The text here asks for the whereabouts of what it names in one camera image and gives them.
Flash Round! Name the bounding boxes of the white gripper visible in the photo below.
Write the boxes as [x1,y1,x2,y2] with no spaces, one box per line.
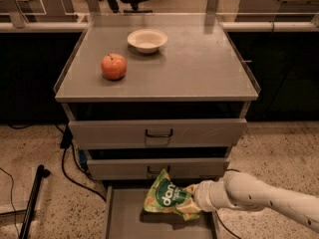
[180,180,229,214]

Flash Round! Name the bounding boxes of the green rice chip bag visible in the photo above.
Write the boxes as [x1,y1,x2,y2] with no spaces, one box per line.
[144,169,201,221]

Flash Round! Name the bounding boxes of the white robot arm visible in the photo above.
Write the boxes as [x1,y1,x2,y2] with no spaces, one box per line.
[186,171,319,232]

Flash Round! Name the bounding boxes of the bottom grey drawer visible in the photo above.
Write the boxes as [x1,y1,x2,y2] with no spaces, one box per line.
[102,180,221,239]

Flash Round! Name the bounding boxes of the grey drawer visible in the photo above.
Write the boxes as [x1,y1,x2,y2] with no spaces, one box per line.
[102,180,221,239]
[63,102,246,149]
[84,147,229,180]

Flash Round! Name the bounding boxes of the top grey drawer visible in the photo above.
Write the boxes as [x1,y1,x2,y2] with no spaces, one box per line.
[63,102,246,149]

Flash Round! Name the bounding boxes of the middle grey drawer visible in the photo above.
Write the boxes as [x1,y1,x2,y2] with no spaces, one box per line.
[84,147,229,180]

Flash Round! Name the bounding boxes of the grey drawer cabinet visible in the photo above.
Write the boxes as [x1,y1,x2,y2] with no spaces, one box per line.
[53,13,261,239]

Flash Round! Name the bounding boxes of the black metal bar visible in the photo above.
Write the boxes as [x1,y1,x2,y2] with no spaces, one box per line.
[19,165,50,239]

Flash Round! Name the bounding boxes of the red apple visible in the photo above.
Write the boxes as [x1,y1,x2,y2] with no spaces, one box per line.
[101,54,127,81]

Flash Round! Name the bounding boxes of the white bowl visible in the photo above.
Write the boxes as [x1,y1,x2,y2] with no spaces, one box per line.
[128,29,167,54]

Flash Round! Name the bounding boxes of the black floor cable right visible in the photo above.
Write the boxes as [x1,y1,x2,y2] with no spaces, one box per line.
[214,168,243,239]

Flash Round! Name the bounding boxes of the black floor cable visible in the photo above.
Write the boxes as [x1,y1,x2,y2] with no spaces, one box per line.
[214,168,243,239]
[6,122,107,202]

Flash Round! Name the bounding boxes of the black floor cable left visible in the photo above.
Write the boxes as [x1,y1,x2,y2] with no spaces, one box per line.
[6,122,107,202]

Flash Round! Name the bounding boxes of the thin black cable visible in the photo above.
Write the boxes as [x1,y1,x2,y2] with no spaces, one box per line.
[0,168,20,238]

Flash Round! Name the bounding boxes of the white horizontal rail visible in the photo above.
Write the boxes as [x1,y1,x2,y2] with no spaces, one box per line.
[0,22,319,33]

